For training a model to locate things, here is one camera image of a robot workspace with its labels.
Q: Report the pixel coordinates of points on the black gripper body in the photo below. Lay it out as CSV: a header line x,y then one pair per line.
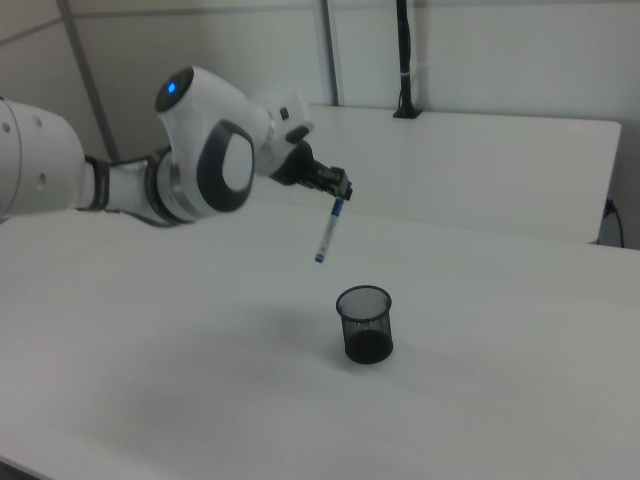
x,y
297,165

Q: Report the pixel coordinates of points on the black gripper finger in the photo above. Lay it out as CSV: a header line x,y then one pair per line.
x,y
347,190
330,177

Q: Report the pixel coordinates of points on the blue and white marker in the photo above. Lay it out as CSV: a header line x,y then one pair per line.
x,y
330,227

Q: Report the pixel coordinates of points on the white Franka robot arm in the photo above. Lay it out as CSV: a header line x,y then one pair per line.
x,y
200,130

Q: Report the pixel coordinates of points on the white side table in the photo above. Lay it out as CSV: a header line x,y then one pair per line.
x,y
475,165

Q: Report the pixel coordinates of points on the black mesh pen cup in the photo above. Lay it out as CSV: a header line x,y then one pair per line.
x,y
367,345

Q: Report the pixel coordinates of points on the grey metal partition post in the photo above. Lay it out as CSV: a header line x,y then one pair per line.
x,y
332,50
90,80

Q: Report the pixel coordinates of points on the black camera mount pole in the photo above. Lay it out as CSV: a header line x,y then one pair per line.
x,y
404,50

